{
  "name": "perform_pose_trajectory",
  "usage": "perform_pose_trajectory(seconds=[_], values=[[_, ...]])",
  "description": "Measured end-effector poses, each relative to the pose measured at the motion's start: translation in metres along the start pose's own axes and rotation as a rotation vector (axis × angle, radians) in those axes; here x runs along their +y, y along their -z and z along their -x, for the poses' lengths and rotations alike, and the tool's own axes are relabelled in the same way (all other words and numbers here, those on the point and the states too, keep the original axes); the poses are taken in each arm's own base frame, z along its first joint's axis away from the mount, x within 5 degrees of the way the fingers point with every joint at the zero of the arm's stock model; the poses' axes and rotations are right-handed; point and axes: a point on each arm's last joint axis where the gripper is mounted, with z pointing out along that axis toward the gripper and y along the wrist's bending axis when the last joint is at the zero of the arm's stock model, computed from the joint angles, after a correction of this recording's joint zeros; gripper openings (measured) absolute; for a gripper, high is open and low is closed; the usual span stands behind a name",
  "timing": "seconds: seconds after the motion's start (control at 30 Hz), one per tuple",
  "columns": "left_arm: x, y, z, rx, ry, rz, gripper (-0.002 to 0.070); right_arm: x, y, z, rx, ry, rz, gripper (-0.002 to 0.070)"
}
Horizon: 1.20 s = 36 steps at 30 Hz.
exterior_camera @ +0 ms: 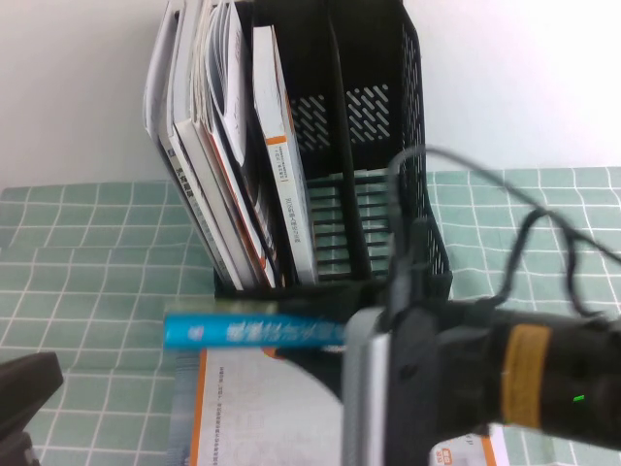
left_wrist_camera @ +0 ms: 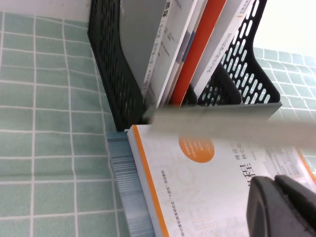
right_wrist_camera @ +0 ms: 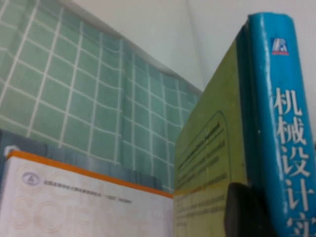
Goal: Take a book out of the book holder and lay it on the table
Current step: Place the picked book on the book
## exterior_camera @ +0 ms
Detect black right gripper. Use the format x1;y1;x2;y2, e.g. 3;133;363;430
274;293;504;466

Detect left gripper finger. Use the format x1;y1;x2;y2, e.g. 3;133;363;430
0;430;43;466
0;352;65;441

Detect blue spine yellow cover book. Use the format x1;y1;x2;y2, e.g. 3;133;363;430
163;298;348;351

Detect white book orange band spine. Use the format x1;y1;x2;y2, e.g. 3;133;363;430
250;23;320;285

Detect black plastic book holder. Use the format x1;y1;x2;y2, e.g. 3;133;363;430
212;0;455;305

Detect grey spine book dark text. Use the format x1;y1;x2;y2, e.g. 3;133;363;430
143;0;229;287

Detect green checkered tablecloth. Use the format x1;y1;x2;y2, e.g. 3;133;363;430
0;167;621;466

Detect thin magazine white dark cover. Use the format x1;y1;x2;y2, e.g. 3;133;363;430
206;0;285;287

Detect leaning magazines and folders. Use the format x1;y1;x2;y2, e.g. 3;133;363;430
188;0;276;287

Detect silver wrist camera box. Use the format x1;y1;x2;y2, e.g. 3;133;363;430
342;308;392;466

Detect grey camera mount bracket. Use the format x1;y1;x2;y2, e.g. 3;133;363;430
385;216;433;316

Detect black camera cable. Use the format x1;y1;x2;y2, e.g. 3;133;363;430
387;145;621;316

